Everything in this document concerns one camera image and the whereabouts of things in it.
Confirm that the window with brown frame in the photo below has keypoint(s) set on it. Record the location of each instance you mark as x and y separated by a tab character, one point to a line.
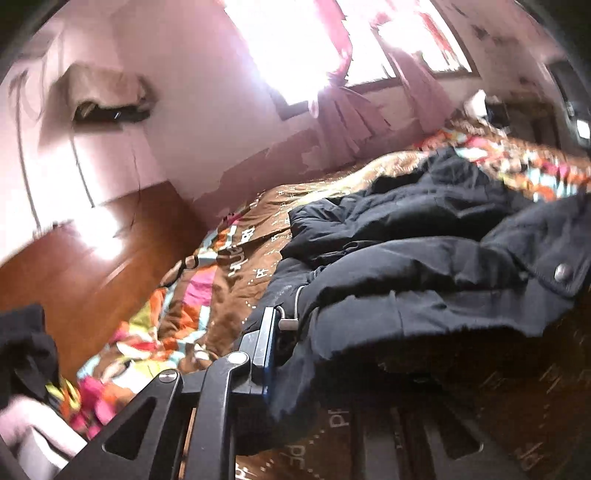
300	50

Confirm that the brown wooden headboard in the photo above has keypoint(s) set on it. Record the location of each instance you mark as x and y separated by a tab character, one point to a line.
69	286

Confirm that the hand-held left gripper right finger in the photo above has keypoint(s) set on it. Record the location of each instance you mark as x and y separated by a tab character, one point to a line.
443	443

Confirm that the dark navy padded jacket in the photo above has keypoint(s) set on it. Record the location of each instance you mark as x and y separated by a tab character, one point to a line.
415	277

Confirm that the long white wall pipe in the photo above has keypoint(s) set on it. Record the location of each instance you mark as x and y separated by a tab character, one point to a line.
25	152

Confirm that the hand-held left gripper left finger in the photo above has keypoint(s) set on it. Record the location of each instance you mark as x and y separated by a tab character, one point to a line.
258	350

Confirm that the black cloth pile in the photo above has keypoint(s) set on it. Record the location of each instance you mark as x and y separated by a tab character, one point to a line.
25	350

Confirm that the white object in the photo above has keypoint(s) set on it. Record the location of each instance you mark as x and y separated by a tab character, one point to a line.
475	102

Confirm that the pale pink cloth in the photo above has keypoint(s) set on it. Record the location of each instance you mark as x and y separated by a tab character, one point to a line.
18	415

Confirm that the colourful printed blanket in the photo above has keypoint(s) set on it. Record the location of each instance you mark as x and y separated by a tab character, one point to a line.
221	295

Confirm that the pink curtain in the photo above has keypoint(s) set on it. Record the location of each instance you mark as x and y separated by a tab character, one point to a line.
346	115
420	87

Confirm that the black wall shelf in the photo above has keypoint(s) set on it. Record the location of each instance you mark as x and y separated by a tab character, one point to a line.
115	115

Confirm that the cluttered side desk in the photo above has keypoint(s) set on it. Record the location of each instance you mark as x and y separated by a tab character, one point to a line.
545	106

